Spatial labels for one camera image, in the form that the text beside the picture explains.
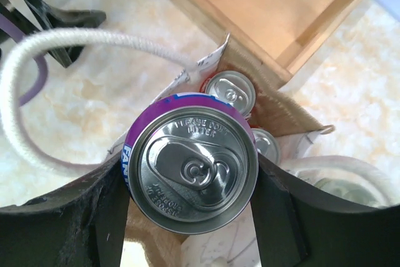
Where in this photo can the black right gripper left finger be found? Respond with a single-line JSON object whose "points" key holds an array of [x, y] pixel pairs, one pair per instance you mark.
{"points": [[79, 224]]}

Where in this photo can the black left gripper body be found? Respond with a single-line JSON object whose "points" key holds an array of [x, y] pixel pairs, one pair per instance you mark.
{"points": [[31, 16]]}

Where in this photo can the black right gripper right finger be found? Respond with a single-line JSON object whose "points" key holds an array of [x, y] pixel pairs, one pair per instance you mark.
{"points": [[299, 225]]}

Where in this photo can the green-capped Chang soda bottle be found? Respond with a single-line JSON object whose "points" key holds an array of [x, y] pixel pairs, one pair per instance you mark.
{"points": [[352, 192]]}

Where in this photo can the red Coke can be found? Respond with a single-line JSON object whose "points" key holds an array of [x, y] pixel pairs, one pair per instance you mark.
{"points": [[267, 145], [233, 88]]}

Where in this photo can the wooden clothes rack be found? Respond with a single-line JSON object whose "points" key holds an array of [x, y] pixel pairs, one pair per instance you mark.
{"points": [[278, 35]]}

